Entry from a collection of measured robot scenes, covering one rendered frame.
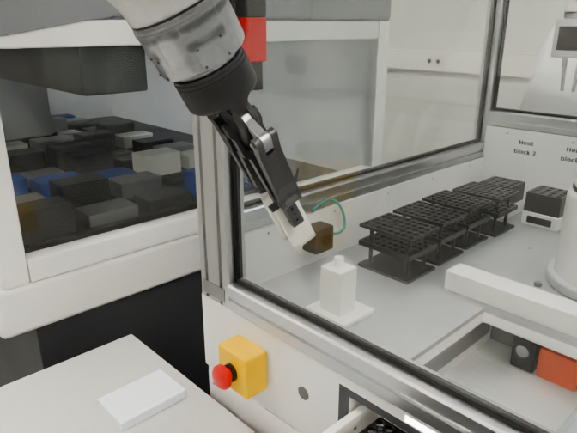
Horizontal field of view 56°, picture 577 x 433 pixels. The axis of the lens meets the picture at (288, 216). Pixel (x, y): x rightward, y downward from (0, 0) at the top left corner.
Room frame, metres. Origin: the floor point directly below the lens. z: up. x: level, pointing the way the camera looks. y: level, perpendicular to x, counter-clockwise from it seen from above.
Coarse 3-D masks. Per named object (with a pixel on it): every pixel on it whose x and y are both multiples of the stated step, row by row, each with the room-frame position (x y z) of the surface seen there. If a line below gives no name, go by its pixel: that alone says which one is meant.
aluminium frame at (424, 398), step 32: (192, 128) 0.85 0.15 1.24; (224, 160) 0.80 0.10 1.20; (224, 192) 0.80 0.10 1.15; (224, 224) 0.80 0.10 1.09; (224, 256) 0.80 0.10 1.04; (224, 288) 0.80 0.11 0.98; (256, 288) 0.77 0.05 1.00; (256, 320) 0.74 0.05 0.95; (288, 320) 0.69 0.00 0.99; (320, 352) 0.64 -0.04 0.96; (352, 352) 0.60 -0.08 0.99; (384, 384) 0.57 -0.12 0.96; (416, 384) 0.54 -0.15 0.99; (416, 416) 0.53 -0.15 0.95; (448, 416) 0.50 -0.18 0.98; (480, 416) 0.48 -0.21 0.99
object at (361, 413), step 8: (360, 408) 0.61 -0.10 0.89; (352, 416) 0.60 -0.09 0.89; (360, 416) 0.60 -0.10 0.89; (368, 416) 0.61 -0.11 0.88; (376, 416) 0.63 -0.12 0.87; (336, 424) 0.58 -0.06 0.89; (344, 424) 0.58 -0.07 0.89; (352, 424) 0.59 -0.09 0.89; (360, 424) 0.60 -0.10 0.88; (368, 424) 0.62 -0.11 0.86; (376, 424) 0.63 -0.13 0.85; (328, 432) 0.57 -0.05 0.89; (336, 432) 0.57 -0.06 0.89; (344, 432) 0.58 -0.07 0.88; (352, 432) 0.59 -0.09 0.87
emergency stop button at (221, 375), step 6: (216, 366) 0.71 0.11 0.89; (222, 366) 0.71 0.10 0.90; (216, 372) 0.70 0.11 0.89; (222, 372) 0.70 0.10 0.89; (228, 372) 0.70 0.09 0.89; (216, 378) 0.70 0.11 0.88; (222, 378) 0.69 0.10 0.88; (228, 378) 0.70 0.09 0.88; (216, 384) 0.70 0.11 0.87; (222, 384) 0.69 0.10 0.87; (228, 384) 0.69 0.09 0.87
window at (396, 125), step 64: (256, 0) 0.76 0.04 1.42; (320, 0) 0.68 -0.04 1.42; (384, 0) 0.61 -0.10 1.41; (448, 0) 0.56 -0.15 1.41; (512, 0) 0.51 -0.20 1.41; (576, 0) 0.47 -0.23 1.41; (256, 64) 0.76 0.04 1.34; (320, 64) 0.68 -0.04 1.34; (384, 64) 0.61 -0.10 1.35; (448, 64) 0.55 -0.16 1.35; (512, 64) 0.51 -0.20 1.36; (576, 64) 0.47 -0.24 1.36; (320, 128) 0.68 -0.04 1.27; (384, 128) 0.60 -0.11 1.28; (448, 128) 0.55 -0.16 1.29; (512, 128) 0.50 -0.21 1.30; (576, 128) 0.46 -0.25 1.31; (256, 192) 0.77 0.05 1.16; (320, 192) 0.67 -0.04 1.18; (384, 192) 0.60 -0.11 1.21; (448, 192) 0.54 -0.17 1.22; (512, 192) 0.49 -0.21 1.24; (576, 192) 0.45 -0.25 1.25; (256, 256) 0.77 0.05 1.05; (320, 256) 0.67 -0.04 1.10; (384, 256) 0.60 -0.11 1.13; (448, 256) 0.54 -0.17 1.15; (512, 256) 0.49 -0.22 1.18; (576, 256) 0.45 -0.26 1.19; (320, 320) 0.67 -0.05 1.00; (384, 320) 0.59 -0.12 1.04; (448, 320) 0.53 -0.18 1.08; (512, 320) 0.48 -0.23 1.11; (576, 320) 0.44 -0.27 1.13; (448, 384) 0.52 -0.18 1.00; (512, 384) 0.47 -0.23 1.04; (576, 384) 0.43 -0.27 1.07
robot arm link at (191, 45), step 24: (216, 0) 0.49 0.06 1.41; (168, 24) 0.48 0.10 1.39; (192, 24) 0.48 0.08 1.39; (216, 24) 0.49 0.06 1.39; (144, 48) 0.50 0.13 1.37; (168, 48) 0.48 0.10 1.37; (192, 48) 0.48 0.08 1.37; (216, 48) 0.49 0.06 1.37; (168, 72) 0.50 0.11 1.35; (192, 72) 0.49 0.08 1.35
